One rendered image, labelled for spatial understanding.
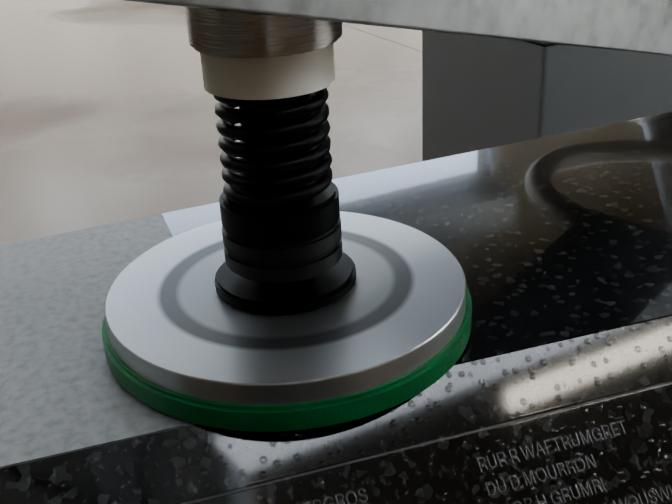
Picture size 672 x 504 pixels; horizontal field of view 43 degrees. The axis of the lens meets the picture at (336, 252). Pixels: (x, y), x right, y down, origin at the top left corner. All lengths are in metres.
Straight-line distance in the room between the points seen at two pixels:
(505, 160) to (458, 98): 1.02
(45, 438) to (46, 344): 0.09
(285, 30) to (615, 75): 1.30
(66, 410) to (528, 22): 0.34
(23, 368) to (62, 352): 0.02
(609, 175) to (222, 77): 0.40
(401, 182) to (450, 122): 1.11
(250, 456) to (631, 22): 0.38
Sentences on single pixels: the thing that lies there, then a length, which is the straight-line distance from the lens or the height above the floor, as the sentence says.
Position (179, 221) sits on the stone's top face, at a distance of 0.67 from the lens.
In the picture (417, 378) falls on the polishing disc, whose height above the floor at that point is 0.83.
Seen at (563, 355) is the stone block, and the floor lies 0.81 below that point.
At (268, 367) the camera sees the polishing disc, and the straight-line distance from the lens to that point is 0.43.
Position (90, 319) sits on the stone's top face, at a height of 0.82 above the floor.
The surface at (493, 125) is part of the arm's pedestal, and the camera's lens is 1.70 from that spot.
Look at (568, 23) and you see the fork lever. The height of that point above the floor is 0.97.
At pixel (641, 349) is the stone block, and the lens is 0.53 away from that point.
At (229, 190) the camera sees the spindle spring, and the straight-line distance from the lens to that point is 0.47.
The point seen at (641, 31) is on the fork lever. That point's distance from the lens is 0.63.
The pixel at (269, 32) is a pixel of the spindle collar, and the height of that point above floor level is 1.00.
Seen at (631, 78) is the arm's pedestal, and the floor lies 0.65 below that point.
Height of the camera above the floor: 1.09
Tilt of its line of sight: 26 degrees down
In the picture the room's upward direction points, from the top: 3 degrees counter-clockwise
